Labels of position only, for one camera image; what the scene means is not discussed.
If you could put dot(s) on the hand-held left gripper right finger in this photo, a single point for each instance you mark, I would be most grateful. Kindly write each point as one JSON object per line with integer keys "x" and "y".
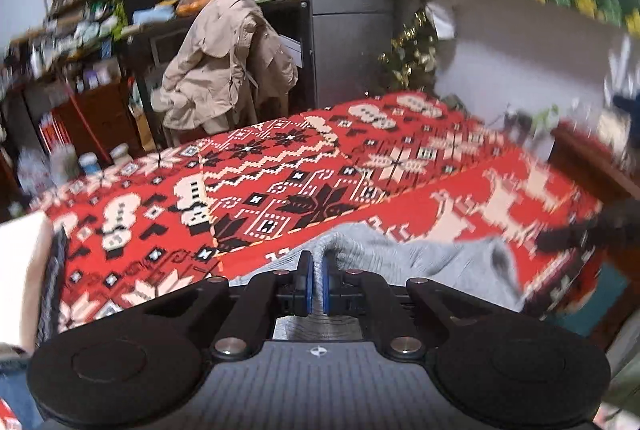
{"x": 326, "y": 284}

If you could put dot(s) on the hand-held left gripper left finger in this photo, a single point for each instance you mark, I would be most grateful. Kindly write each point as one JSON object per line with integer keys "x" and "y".
{"x": 306, "y": 284}

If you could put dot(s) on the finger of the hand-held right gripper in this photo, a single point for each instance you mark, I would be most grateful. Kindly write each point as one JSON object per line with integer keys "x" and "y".
{"x": 565, "y": 237}

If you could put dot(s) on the grey knit shirt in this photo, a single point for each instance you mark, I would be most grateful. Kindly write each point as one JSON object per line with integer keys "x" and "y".
{"x": 425, "y": 260}

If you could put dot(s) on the wooden bedside table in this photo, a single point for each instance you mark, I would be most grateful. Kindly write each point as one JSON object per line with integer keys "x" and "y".
{"x": 580, "y": 150}

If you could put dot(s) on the red patterned blanket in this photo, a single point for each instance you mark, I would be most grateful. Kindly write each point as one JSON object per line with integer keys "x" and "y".
{"x": 300, "y": 170}

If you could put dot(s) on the grey padded headboard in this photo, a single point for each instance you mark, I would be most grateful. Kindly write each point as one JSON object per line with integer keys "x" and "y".
{"x": 525, "y": 60}

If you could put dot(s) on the white bowl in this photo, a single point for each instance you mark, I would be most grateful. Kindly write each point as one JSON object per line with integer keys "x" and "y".
{"x": 120, "y": 153}

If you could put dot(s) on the black desk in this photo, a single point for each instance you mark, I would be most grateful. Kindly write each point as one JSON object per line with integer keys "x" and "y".
{"x": 295, "y": 50}

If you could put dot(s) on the small tinsel tree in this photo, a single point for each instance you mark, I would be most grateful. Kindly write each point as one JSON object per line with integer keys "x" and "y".
{"x": 410, "y": 55}

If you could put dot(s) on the beige jacket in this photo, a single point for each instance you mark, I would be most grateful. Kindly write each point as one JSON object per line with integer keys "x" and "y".
{"x": 220, "y": 60}

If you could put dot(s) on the blue white enamel mug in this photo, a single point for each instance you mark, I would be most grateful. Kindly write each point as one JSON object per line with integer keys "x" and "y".
{"x": 90, "y": 164}

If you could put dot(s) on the white hanging bag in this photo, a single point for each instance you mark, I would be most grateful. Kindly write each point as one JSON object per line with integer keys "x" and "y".
{"x": 444, "y": 21}

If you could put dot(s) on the grey refrigerator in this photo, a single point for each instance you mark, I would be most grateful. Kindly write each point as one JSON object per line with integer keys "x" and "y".
{"x": 345, "y": 35}

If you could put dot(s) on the folded dark patterned garment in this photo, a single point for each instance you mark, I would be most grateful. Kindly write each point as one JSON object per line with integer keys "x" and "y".
{"x": 52, "y": 280}

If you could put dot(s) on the brown wooden drawer cabinet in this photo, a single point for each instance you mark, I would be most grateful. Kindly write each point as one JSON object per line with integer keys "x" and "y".
{"x": 105, "y": 115}

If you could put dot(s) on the red broom stick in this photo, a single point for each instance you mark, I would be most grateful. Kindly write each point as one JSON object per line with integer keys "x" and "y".
{"x": 87, "y": 120}

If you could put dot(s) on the folded white sweater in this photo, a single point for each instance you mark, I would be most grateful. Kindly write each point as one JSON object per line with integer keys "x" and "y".
{"x": 22, "y": 280}

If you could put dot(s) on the white plastic bag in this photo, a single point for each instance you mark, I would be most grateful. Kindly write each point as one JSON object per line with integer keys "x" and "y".
{"x": 32, "y": 170}

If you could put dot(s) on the red white box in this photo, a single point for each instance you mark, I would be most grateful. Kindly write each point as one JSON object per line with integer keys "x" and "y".
{"x": 52, "y": 130}

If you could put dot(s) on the orange fruit bag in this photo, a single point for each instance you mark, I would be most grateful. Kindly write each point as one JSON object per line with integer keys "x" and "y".
{"x": 192, "y": 0}

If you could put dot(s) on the folded light blue cloth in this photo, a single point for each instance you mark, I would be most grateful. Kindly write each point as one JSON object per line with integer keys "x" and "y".
{"x": 152, "y": 15}

